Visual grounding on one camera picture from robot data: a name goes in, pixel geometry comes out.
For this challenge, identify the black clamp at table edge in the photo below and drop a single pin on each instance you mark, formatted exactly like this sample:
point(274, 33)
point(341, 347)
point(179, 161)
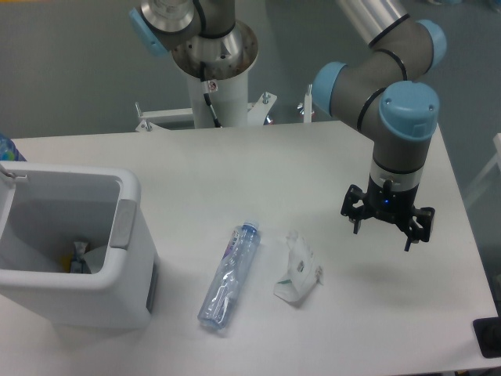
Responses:
point(487, 331)

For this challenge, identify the white trash can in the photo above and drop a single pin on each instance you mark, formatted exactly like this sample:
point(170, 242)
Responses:
point(45, 208)

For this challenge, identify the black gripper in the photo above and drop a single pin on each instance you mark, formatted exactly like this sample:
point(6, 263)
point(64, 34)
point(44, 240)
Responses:
point(394, 207)

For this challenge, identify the white bracket post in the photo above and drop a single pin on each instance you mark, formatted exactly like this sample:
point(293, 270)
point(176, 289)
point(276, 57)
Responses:
point(305, 108)

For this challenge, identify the blue bottle at left edge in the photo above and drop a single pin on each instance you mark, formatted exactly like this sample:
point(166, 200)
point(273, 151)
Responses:
point(8, 150)

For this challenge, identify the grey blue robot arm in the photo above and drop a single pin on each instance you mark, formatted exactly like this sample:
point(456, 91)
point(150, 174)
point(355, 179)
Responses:
point(382, 99)

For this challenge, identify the clear plastic water bottle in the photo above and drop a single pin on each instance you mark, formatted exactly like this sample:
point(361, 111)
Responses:
point(230, 276)

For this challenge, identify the trash inside bin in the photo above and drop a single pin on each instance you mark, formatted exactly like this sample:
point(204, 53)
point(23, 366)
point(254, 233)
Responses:
point(83, 259)

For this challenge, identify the white frame at right edge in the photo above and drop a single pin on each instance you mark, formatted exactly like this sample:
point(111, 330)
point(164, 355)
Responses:
point(485, 178)

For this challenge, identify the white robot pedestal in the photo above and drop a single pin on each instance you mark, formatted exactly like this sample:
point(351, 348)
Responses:
point(216, 71)

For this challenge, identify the white paper carton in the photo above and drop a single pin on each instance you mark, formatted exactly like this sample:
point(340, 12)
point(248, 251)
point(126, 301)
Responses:
point(304, 271)

